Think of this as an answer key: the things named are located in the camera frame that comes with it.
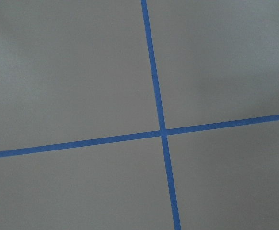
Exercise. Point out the blue tape strip lengthwise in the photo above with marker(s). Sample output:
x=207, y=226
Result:
x=161, y=119

